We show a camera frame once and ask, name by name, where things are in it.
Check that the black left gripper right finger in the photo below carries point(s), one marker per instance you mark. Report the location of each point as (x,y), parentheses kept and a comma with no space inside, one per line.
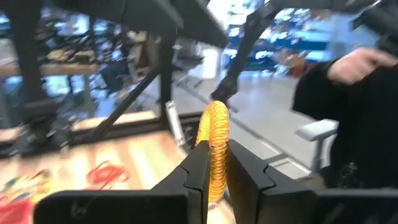
(280,208)

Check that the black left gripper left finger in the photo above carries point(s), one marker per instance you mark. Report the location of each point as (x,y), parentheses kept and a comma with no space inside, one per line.
(124,208)

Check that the red spiral wrist coil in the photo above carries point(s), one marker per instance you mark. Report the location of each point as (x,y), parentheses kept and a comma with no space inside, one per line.
(109,171)

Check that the orange spiral wrist coil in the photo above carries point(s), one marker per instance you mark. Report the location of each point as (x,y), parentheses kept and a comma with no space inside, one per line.
(217,130)

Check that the yellow crayon box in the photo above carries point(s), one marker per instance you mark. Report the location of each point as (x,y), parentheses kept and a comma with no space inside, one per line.
(21,186)

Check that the silver aluminium bar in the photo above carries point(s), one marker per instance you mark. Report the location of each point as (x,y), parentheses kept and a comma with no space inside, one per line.
(174,121)

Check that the person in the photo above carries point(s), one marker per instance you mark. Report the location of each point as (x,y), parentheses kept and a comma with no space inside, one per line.
(357,130)

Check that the person's hand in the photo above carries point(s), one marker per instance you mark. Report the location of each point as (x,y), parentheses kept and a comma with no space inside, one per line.
(351,67)

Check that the black aluminium rig frame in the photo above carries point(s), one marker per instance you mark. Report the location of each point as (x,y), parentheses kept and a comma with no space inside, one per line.
(166,77)

